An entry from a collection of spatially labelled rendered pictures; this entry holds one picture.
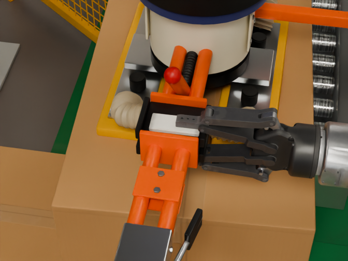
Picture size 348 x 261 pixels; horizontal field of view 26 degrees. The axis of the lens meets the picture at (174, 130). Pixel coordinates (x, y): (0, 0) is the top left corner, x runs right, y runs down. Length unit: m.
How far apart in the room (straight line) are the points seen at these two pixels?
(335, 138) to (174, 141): 0.22
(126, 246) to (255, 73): 0.47
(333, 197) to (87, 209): 0.96
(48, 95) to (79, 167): 1.66
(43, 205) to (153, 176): 0.85
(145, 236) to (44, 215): 0.89
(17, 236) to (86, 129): 0.58
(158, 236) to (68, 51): 2.14
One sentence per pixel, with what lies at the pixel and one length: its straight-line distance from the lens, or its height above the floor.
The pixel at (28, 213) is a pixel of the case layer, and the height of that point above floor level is 0.54.
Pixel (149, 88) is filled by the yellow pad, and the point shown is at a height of 1.09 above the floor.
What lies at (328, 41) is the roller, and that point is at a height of 0.54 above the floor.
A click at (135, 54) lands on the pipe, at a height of 1.12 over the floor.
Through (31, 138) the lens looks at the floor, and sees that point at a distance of 2.72.
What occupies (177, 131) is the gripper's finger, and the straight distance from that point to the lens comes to 1.04.
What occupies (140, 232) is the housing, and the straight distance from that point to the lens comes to 0.95.
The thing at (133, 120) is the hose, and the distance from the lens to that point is 1.16.
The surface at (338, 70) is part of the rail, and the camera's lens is 2.09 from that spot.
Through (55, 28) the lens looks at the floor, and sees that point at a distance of 3.14.
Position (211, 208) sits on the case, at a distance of 1.15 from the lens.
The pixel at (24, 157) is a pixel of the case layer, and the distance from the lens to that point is 1.94.
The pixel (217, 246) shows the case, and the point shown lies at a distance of 1.19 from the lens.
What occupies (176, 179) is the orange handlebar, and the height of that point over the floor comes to 1.21.
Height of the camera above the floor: 1.99
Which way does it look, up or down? 48 degrees down
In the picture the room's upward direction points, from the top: straight up
